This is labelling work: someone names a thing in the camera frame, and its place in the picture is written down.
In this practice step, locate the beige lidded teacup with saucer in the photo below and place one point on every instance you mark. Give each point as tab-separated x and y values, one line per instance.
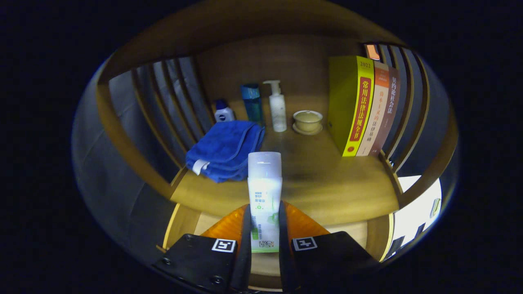
307	121

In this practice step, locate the wooden countertop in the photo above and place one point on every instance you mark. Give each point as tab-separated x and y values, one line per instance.
318	175

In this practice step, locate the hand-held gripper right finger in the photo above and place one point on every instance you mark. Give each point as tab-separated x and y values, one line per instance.
331	261

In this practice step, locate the folded blue towel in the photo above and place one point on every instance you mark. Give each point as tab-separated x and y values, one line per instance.
229	149

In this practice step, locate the brown book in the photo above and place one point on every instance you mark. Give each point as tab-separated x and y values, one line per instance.
388	110

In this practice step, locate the wooden drawer with black knob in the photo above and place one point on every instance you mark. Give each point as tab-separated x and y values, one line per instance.
351	233

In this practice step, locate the teal cylindrical bottle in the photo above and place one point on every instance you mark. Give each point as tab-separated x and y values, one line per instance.
252	104

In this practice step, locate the orange and beige book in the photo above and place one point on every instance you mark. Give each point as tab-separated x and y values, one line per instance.
376	110

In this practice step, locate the thick yellow book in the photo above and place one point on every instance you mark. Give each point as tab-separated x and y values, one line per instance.
347	102

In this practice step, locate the white pump bottle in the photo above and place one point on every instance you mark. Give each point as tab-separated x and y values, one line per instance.
278	110

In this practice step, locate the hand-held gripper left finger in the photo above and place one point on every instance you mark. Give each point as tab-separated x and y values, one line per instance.
204	261

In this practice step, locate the white tube with green print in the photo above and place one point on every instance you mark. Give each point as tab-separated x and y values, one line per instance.
264	183

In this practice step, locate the wooden cabinet with slatted sides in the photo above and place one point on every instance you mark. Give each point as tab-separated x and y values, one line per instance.
265	53

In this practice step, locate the small white bottle blue cap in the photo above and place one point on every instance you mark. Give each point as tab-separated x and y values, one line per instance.
224	113

